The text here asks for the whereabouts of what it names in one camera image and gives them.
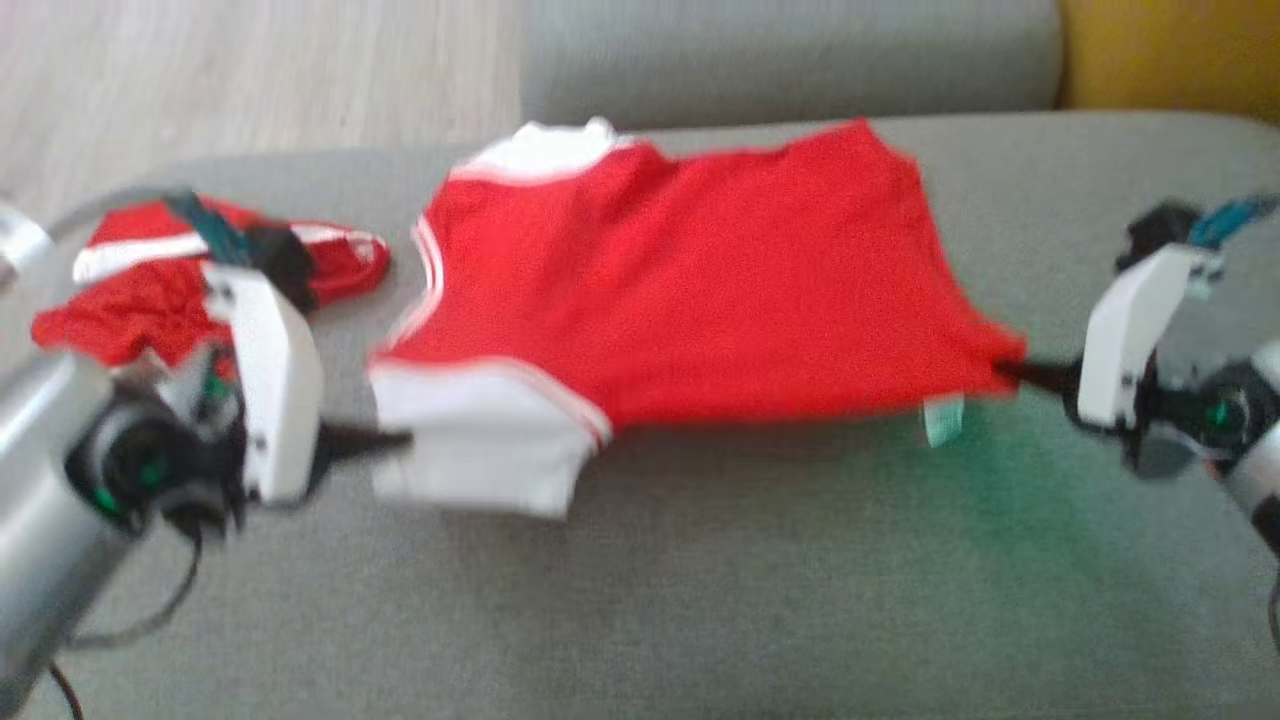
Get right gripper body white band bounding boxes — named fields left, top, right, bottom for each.
left=1074, top=244, right=1225, bottom=431

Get grey sofa seat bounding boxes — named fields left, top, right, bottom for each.
left=520, top=0, right=1064, bottom=131

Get right cable with blue connector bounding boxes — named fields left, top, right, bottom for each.
left=1188, top=193, right=1280, bottom=251

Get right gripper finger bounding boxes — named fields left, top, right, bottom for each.
left=998, top=360, right=1083, bottom=403

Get red shorts with white stripe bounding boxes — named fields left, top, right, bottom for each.
left=30, top=195, right=393, bottom=367

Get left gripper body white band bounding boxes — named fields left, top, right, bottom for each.
left=203, top=260, right=327, bottom=503

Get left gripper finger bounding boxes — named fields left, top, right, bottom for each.
left=318, top=423, right=414, bottom=481

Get yellow sofa back cushion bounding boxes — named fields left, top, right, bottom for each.
left=1060, top=0, right=1280, bottom=123

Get red jersey with white sleeves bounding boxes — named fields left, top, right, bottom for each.
left=365, top=118, right=1029, bottom=521

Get grey and yellow sofa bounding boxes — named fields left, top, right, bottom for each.
left=0, top=110, right=1280, bottom=720

